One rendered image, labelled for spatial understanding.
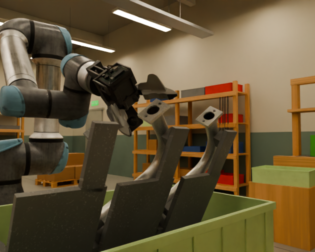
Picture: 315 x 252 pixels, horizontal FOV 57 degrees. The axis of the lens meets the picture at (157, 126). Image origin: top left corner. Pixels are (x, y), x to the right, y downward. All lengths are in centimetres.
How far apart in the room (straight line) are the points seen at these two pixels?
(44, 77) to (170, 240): 76
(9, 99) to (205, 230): 52
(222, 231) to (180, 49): 698
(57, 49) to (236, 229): 81
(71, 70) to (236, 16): 606
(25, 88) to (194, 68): 640
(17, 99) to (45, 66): 36
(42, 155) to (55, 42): 39
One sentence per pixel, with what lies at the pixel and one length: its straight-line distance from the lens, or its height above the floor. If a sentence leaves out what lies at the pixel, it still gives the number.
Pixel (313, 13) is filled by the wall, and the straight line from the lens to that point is 597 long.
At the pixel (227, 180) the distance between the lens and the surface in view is 572.
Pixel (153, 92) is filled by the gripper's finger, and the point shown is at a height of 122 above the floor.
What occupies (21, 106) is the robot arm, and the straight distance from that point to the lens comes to 77.
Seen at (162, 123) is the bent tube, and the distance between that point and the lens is 59.
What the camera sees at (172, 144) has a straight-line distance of 58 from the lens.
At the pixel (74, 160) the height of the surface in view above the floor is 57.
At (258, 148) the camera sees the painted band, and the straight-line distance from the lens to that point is 598.
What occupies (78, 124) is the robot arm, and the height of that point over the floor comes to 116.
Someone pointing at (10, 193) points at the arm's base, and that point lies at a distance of 106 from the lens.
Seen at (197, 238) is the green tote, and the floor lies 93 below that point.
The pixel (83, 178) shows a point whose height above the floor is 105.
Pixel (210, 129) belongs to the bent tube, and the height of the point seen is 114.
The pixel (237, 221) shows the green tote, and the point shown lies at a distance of 66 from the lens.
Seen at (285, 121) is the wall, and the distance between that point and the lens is 576.
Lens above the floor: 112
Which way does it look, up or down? 3 degrees up
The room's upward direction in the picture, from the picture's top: straight up
